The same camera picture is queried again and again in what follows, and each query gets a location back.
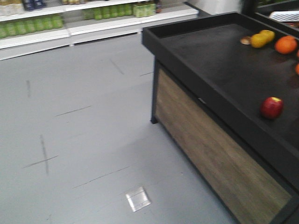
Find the metal floor socket plate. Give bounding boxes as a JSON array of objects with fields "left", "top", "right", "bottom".
[{"left": 125, "top": 186, "right": 151, "bottom": 212}]

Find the black wooden produce display stand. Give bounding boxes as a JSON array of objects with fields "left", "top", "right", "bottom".
[{"left": 142, "top": 13, "right": 299, "bottom": 224}]

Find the dark red apple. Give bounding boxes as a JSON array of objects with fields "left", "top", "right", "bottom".
[{"left": 260, "top": 97, "right": 284, "bottom": 119}]

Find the white store shelving unit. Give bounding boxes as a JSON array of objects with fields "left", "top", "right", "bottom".
[{"left": 0, "top": 0, "right": 199, "bottom": 60}]

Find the yellow pear fruit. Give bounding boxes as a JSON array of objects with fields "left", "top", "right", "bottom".
[{"left": 250, "top": 29, "right": 275, "bottom": 49}]

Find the large orange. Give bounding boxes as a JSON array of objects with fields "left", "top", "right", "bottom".
[{"left": 274, "top": 35, "right": 298, "bottom": 55}]

